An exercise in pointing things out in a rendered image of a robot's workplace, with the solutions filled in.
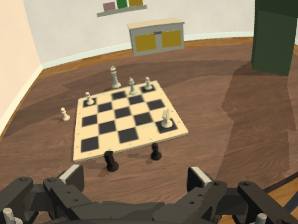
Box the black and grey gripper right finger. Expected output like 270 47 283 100
152 167 298 224

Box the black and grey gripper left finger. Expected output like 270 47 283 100
0 164 112 224

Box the chessboard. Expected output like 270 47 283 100
74 81 188 162

